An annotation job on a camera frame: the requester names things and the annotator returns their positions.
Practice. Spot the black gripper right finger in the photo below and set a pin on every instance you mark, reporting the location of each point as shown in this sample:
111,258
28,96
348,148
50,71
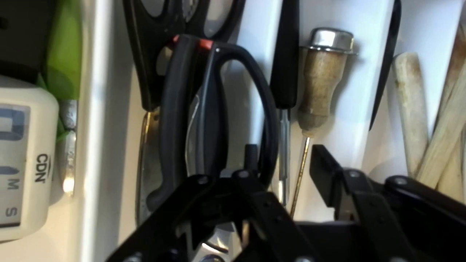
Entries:
388,218

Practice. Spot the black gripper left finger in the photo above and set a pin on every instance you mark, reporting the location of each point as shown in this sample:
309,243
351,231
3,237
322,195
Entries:
228,213

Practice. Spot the wooden slotted spatula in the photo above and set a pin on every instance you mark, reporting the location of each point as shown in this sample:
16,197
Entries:
446,135

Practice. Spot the pale wooden spoon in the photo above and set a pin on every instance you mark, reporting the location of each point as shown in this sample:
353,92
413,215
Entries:
411,106

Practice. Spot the open cutlery drawer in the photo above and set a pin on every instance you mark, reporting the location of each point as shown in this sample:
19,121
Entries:
362,58

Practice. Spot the white digital kitchen timer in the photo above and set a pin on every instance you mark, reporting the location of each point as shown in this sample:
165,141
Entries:
30,160

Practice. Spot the green and black tool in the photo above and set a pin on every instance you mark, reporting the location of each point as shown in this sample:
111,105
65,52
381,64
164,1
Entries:
66,58

